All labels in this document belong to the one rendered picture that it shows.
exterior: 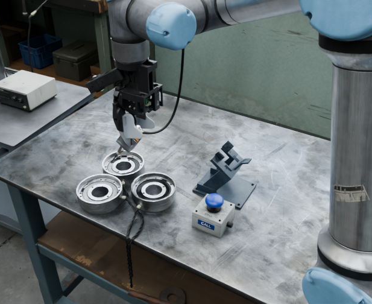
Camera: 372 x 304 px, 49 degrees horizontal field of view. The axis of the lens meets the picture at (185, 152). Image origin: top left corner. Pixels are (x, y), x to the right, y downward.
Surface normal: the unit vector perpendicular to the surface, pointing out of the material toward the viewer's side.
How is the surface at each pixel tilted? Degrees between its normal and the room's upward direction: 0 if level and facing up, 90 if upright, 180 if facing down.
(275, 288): 0
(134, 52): 90
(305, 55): 90
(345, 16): 83
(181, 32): 90
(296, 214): 0
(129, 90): 0
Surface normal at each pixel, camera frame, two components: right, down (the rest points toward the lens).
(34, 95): 0.90, 0.26
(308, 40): -0.51, 0.50
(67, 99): 0.01, -0.81
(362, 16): -0.76, 0.26
